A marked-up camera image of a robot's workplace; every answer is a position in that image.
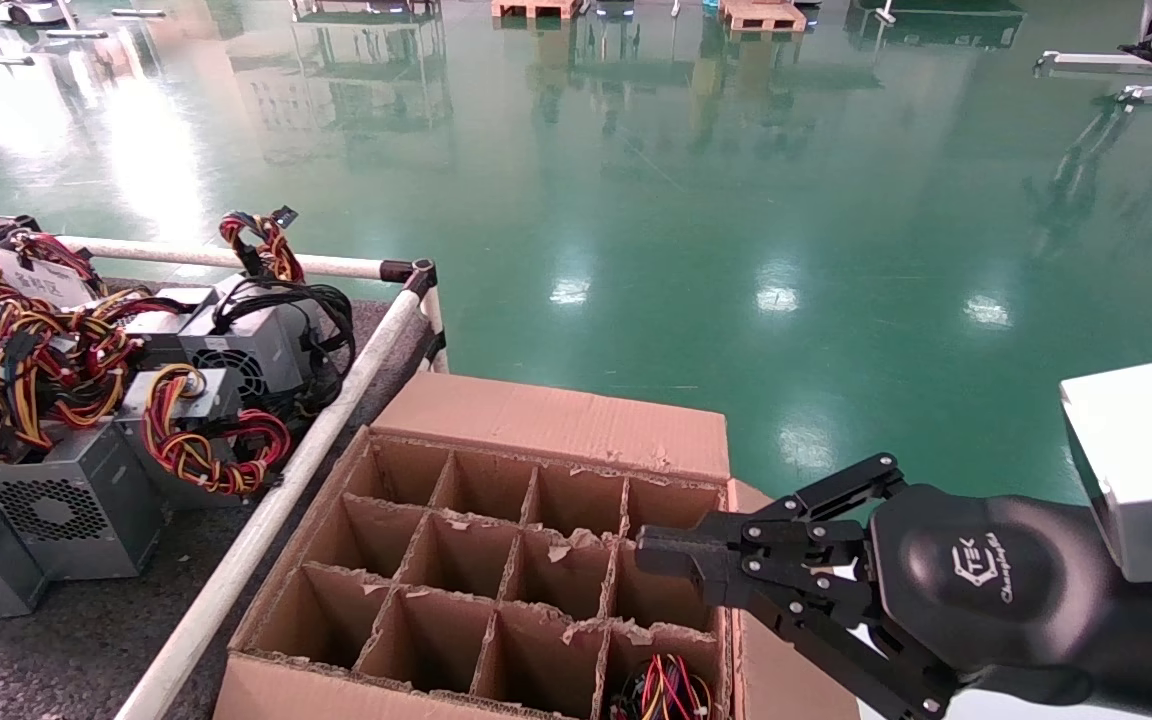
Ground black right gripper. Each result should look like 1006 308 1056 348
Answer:
635 452 1152 720

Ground cardboard box with dividers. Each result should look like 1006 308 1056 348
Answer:
214 373 862 720

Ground black pipe corner connector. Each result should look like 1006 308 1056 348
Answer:
379 258 439 299

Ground wooden pallet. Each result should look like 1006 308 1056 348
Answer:
492 0 584 21
718 0 809 34

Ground grey power supply round fan grille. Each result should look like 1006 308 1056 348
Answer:
179 298 315 403

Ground small grey power supply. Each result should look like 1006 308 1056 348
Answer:
116 365 243 443

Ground flat grey power supply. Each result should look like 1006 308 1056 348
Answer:
121 287 222 341

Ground white paper label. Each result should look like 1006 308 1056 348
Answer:
0 245 102 311

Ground white wheeled vehicle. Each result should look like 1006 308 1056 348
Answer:
0 0 72 26

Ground grey power supply coloured wires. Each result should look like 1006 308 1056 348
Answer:
614 653 718 720

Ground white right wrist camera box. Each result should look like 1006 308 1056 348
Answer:
1059 363 1152 586

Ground long white pipe rail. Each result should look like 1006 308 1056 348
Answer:
0 212 417 283
116 290 434 720

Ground red yellow cable bundle black plug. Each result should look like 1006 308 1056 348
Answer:
218 206 305 285

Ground coiled red yellow wire bundle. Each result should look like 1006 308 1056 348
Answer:
141 362 293 497

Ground dark metal rack frame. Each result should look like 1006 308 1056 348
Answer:
288 0 439 23

